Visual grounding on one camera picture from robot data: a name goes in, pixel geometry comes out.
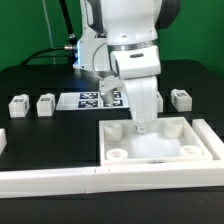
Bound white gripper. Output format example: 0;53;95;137
110;46;161;134

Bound white square tabletop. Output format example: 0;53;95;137
99;117;213;166

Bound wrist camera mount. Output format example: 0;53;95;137
99;76;124;104

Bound white obstacle front wall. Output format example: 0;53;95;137
0;161;224;198

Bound white obstacle wall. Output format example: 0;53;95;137
0;161;224;198
0;129;7;155
192;119;224;161

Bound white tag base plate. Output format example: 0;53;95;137
56;91;129;111

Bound white obstacle right wall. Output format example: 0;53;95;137
192;119;224;161

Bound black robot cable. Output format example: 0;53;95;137
19;0;79;66

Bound white obstacle left wall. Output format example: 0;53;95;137
0;129;7;155

